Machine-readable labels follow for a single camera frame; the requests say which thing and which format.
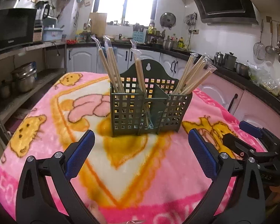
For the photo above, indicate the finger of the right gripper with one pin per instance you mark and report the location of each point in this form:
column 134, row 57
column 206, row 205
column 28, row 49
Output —
column 237, row 146
column 250, row 129

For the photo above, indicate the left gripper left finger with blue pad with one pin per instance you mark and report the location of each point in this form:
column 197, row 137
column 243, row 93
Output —
column 34, row 202

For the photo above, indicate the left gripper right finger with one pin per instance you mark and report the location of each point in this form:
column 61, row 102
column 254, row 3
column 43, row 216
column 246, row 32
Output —
column 247, row 201

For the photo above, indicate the chopstick pair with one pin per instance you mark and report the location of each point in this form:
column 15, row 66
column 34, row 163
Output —
column 141, row 82
column 112, row 61
column 194, row 74
column 105, row 63

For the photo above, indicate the kitchen window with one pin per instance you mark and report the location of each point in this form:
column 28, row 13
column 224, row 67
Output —
column 127, row 11

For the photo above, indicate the pink cartoon blanket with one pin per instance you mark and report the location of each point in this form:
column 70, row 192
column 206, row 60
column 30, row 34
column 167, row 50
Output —
column 155, row 178

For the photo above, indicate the hanging steel strainer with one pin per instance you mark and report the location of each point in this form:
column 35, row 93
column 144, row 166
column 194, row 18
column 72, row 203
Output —
column 259, row 48

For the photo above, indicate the steel kettle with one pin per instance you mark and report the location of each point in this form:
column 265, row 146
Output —
column 218, row 59

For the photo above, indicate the dark green utensil basket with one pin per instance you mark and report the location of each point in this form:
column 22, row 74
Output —
column 156, row 111

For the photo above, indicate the steel cooking pot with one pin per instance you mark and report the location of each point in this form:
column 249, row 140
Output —
column 169, row 44

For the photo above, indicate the stacked steel pots shelf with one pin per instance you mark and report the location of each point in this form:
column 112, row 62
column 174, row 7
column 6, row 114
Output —
column 24, row 77

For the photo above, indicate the black range hood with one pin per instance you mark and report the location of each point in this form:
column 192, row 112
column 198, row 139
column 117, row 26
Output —
column 226, row 11

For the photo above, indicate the light blue utensil caddy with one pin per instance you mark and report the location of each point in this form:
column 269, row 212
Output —
column 138, row 36

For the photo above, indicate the blue plastic dish tub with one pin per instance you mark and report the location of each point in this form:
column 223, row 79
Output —
column 52, row 34

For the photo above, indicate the black microwave oven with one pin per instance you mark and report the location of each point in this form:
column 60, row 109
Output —
column 16, row 27

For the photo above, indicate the wooden cutting board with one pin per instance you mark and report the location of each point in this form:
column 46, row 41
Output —
column 98, row 23

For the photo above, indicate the blender with black base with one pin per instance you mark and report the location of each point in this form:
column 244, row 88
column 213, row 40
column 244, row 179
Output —
column 43, row 8

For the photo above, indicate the wall fan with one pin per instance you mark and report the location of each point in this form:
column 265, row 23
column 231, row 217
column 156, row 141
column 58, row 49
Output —
column 167, row 20

